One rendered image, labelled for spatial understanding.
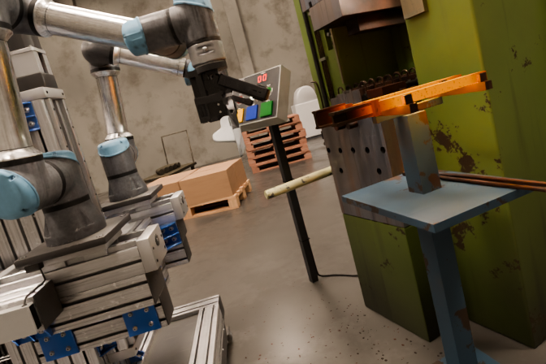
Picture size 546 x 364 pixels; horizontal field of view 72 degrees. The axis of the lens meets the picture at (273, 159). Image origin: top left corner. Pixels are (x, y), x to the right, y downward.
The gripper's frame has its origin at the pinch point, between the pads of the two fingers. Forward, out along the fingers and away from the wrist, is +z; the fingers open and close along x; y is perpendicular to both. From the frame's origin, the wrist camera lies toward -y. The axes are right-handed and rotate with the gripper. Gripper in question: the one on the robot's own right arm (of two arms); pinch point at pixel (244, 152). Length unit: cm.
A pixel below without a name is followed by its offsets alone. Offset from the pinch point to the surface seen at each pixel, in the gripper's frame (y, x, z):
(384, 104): -31.5, 5.1, -2.5
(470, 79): -55, 0, -2
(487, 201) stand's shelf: -48, 8, 24
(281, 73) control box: -27, -104, -22
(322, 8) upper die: -44, -70, -40
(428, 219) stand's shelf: -34.3, 8.1, 23.8
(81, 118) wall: 370, -886, -98
